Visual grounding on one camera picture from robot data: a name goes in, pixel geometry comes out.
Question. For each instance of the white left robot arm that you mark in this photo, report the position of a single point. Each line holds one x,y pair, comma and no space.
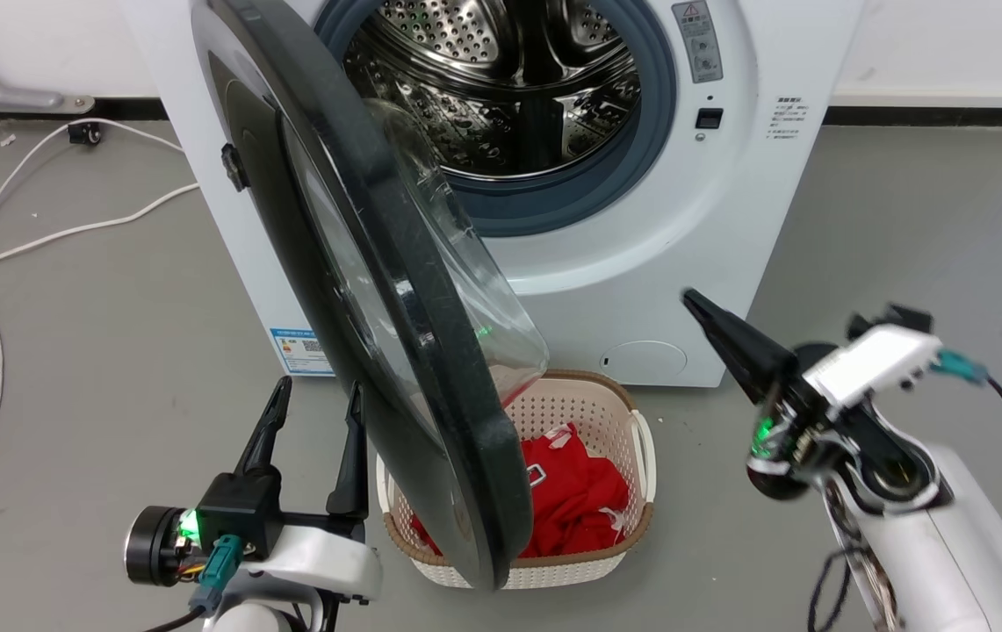
255,620

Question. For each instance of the grey warning label sticker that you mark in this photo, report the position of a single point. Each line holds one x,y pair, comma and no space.
698,44

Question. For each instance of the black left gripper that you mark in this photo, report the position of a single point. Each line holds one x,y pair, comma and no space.
237,513

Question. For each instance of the grey rubber door gasket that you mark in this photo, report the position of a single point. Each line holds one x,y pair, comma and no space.
659,88

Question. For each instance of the black round glass washer door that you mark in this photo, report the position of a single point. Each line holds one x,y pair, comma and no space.
439,351

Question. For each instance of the round white filter cover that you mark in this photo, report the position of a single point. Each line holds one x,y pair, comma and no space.
644,361

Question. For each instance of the grey metal floor bracket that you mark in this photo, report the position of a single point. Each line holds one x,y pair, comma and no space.
18,96

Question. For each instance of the small black caster wheel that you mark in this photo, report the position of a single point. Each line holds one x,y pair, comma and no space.
85,133

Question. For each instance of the stainless steel washer drum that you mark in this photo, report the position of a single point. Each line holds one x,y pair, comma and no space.
500,88

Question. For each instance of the black door lock slot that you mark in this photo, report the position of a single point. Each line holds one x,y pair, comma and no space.
709,118

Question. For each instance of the white front-load washing machine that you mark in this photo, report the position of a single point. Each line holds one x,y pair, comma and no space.
729,219

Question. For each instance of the small printed text sticker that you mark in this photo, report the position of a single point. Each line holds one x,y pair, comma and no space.
789,118

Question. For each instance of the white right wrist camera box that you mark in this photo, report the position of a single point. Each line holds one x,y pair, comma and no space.
874,362

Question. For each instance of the white laundry basket brown rim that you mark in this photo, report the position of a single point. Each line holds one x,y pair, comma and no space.
588,404

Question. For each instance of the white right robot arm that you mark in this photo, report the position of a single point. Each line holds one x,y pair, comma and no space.
966,553

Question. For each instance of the red garment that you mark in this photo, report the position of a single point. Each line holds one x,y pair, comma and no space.
571,500

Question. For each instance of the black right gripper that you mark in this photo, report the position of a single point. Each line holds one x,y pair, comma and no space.
786,439

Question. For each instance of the blue energy label sticker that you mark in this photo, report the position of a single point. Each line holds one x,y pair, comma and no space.
300,351

